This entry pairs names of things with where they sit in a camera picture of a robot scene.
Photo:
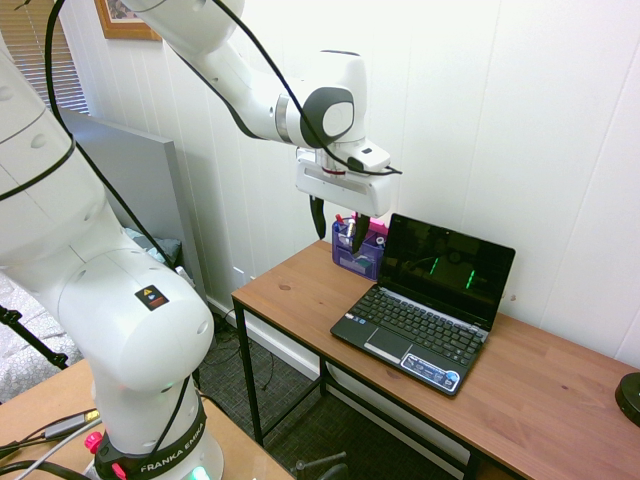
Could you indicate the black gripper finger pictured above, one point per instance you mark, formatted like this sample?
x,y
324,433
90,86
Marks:
x,y
361,232
316,215

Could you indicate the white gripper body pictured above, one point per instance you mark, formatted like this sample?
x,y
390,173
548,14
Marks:
x,y
340,187

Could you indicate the black laptop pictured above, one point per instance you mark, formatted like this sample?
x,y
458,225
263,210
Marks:
x,y
425,320

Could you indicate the silver pen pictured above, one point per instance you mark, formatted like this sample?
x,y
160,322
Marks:
x,y
351,227

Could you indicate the pink box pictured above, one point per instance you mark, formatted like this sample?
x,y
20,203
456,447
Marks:
x,y
375,231

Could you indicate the red marker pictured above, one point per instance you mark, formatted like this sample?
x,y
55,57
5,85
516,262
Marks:
x,y
340,220

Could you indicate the purple desk organizer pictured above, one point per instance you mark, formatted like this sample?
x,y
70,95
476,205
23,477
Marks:
x,y
350,257

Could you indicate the teal pillow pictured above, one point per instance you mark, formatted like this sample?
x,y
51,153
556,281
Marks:
x,y
165,247

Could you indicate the grey headboard panel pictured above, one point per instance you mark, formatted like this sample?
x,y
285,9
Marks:
x,y
140,170

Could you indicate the black round object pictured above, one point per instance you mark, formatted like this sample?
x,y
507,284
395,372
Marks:
x,y
630,400

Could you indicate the pink knob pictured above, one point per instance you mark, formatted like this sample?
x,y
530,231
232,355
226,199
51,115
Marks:
x,y
93,443

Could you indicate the white patterned quilt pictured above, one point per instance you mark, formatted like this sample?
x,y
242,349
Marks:
x,y
25,360

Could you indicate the window blind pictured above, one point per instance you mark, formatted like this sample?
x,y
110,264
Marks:
x,y
30,35

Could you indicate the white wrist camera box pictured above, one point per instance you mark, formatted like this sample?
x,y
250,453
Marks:
x,y
372,155

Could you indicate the wooden desk black metal frame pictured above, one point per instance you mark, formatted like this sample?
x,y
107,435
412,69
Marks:
x,y
300,300

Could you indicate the wooden picture frame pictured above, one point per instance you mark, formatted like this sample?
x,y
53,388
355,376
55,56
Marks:
x,y
105,25

